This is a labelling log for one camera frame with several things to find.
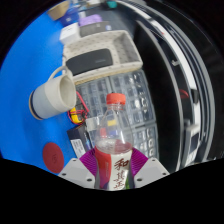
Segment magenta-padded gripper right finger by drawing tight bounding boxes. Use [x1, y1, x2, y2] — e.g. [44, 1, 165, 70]
[130, 148, 171, 189]

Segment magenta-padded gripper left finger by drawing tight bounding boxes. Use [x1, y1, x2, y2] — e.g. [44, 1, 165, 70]
[57, 147, 99, 190]

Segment clear red-capped drink bottle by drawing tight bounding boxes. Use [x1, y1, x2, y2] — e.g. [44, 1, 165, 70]
[93, 92, 134, 192]

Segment flat round red coaster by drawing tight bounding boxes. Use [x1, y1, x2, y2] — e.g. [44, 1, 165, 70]
[42, 142, 66, 174]

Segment black box with white label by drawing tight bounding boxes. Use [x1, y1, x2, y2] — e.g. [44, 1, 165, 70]
[66, 125, 93, 159]

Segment yellow multimeter with red leads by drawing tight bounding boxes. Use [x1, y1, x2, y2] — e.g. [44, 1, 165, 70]
[67, 91, 90, 125]

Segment white and grey mug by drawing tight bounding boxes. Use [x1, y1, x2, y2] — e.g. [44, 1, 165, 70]
[28, 65, 78, 121]

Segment dark workbench shelf with instruments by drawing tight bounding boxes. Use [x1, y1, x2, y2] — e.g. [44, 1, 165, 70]
[116, 0, 218, 168]

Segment black device in basket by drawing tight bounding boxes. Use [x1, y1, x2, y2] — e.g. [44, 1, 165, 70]
[65, 48, 115, 77]

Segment white perforated basket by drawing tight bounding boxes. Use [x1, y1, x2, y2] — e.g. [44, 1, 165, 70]
[62, 29, 144, 84]

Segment white carton box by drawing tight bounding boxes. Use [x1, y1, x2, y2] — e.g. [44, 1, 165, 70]
[59, 23, 81, 46]

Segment dark grey box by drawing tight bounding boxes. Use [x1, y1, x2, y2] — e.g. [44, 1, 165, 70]
[79, 21, 111, 38]

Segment purple box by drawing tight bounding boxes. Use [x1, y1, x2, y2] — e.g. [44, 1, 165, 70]
[78, 13, 103, 27]

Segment blue box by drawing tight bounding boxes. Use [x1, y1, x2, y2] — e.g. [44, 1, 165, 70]
[59, 8, 81, 26]

